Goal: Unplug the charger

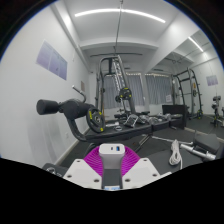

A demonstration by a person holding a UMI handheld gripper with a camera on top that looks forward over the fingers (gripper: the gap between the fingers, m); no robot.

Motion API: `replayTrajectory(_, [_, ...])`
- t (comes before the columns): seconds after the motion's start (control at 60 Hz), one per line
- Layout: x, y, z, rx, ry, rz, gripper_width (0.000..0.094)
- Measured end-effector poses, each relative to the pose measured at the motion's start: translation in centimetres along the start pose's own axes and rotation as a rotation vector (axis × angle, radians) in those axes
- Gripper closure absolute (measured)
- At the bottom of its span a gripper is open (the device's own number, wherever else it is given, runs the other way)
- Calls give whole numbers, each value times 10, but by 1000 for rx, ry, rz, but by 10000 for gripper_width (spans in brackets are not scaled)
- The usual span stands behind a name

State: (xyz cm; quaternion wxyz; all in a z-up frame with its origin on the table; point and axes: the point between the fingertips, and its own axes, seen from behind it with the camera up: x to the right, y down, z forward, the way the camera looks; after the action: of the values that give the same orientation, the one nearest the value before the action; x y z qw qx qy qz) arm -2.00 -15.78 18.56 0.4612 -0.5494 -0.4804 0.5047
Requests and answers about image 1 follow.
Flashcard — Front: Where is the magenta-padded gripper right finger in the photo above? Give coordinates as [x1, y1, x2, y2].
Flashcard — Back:
[121, 148, 164, 190]

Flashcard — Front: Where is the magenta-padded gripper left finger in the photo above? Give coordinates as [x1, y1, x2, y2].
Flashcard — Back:
[63, 146, 104, 191]

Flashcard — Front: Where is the white charger block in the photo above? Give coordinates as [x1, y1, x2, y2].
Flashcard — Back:
[98, 143, 127, 189]

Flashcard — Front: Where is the black padded weight bench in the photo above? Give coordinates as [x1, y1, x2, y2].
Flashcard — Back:
[42, 132, 224, 178]

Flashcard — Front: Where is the black yellow weight plate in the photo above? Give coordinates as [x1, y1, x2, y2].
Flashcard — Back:
[114, 87, 133, 103]
[85, 106, 107, 134]

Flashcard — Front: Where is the silver metal bar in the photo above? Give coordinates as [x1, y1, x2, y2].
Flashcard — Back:
[179, 142, 218, 162]

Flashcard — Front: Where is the black bench with roller pads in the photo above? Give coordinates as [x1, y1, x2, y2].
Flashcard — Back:
[35, 98, 188, 144]

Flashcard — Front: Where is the black box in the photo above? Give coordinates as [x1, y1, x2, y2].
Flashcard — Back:
[162, 104, 188, 129]

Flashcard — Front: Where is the grey curtain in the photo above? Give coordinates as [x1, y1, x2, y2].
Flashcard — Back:
[145, 73, 174, 105]
[103, 73, 146, 109]

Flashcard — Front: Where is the black squat rack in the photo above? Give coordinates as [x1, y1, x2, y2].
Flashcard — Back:
[171, 68, 204, 119]

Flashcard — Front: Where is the grey power rack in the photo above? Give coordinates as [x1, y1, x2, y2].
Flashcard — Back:
[94, 54, 138, 116]

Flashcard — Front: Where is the black exercise machine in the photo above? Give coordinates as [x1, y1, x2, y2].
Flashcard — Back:
[210, 95, 224, 126]

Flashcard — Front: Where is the short ceiling light strip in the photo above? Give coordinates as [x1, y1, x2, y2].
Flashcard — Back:
[187, 35, 205, 53]

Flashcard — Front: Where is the long ceiling light strip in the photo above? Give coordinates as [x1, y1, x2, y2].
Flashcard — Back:
[73, 8, 167, 24]

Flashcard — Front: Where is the coiled white cable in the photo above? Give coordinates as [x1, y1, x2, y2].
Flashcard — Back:
[168, 139, 184, 170]

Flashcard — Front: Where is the small purple wall poster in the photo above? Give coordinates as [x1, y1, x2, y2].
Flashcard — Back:
[205, 74, 220, 87]

